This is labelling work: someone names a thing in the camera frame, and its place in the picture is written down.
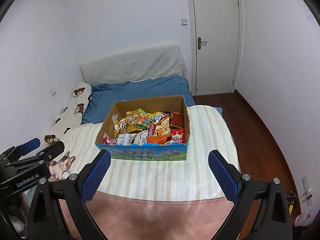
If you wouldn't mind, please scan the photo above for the white door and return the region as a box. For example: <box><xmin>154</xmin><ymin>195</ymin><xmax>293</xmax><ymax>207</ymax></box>
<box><xmin>188</xmin><ymin>0</ymin><xmax>243</xmax><ymax>95</ymax></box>

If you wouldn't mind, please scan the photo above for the metal door handle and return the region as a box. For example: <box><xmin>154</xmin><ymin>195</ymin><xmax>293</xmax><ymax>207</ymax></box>
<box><xmin>197</xmin><ymin>37</ymin><xmax>207</xmax><ymax>50</ymax></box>

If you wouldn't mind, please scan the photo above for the dark red sauce packet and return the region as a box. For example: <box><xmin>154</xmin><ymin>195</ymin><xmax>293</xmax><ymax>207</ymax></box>
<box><xmin>170</xmin><ymin>112</ymin><xmax>184</xmax><ymax>129</ymax></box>

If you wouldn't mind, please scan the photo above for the white wall socket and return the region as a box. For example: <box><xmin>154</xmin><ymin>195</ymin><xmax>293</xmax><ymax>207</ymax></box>
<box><xmin>50</xmin><ymin>88</ymin><xmax>56</xmax><ymax>97</ymax></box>

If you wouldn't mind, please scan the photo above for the yellow cracker snack bag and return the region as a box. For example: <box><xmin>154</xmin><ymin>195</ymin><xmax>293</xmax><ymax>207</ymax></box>
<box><xmin>126</xmin><ymin>109</ymin><xmax>143</xmax><ymax>133</ymax></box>

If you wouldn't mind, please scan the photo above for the bright red snack packet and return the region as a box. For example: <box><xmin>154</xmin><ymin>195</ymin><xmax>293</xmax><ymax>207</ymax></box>
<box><xmin>103</xmin><ymin>133</ymin><xmax>117</xmax><ymax>146</ymax></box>

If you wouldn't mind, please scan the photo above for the blue bed sheet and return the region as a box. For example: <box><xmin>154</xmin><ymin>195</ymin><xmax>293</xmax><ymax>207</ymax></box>
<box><xmin>81</xmin><ymin>74</ymin><xmax>223</xmax><ymax>125</ymax></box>

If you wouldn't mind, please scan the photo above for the white quilted headboard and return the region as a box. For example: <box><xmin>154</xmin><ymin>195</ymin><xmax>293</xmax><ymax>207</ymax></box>
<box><xmin>80</xmin><ymin>45</ymin><xmax>187</xmax><ymax>85</ymax></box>

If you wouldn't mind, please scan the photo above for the red chicken snack packet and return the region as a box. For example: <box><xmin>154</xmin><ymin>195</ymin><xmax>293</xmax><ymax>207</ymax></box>
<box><xmin>170</xmin><ymin>128</ymin><xmax>185</xmax><ymax>144</ymax></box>

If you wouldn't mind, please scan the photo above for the blue green cardboard box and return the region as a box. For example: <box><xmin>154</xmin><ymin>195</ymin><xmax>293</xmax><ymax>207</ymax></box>
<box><xmin>95</xmin><ymin>95</ymin><xmax>190</xmax><ymax>161</ymax></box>

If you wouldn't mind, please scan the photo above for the striped cream pink blanket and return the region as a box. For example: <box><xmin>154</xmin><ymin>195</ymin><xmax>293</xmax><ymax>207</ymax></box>
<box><xmin>48</xmin><ymin>104</ymin><xmax>242</xmax><ymax>240</ymax></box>

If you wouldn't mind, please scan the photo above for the orange snack packet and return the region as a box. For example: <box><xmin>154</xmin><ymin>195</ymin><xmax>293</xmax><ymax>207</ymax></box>
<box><xmin>147</xmin><ymin>134</ymin><xmax>170</xmax><ymax>145</ymax></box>

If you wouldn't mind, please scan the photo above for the white snack packet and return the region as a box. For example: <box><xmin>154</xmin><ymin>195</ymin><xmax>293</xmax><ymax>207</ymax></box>
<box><xmin>116</xmin><ymin>133</ymin><xmax>136</xmax><ymax>146</ymax></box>
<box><xmin>133</xmin><ymin>130</ymin><xmax>149</xmax><ymax>146</ymax></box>

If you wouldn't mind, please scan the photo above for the bear print long pillow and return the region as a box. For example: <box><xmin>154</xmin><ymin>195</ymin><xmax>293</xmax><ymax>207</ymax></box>
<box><xmin>44</xmin><ymin>82</ymin><xmax>92</xmax><ymax>145</ymax></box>

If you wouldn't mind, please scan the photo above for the yellow mushroom snack bag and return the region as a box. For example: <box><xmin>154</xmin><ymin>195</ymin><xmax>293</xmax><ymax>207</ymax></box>
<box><xmin>113</xmin><ymin>118</ymin><xmax>126</xmax><ymax>138</ymax></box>

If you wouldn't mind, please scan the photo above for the wall socket with plug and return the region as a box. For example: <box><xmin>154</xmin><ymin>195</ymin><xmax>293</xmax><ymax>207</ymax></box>
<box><xmin>302</xmin><ymin>176</ymin><xmax>312</xmax><ymax>200</ymax></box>

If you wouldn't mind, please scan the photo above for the Sedaap instant noodle packet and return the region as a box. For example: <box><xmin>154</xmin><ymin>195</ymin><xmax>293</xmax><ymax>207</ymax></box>
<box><xmin>148</xmin><ymin>112</ymin><xmax>171</xmax><ymax>137</ymax></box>

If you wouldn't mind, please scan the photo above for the colourful candy ball bag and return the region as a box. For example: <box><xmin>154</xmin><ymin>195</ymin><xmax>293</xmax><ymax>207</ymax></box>
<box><xmin>135</xmin><ymin>108</ymin><xmax>152</xmax><ymax>130</ymax></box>

